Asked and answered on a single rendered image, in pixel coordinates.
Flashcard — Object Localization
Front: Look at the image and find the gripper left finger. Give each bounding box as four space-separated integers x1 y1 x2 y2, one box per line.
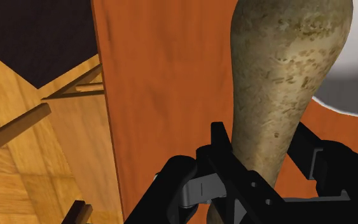
123 122 286 224

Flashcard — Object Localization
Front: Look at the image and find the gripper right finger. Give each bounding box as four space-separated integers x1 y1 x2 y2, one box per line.
286 122 358 199

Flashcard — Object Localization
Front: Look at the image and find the beige speckled gourd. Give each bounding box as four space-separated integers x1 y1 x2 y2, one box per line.
206 0 354 224

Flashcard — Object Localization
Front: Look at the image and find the orange wooden table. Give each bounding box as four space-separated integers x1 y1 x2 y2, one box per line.
41 0 358 224

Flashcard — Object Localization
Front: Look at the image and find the brown wooden chair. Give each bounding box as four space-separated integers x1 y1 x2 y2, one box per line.
0 102 52 163

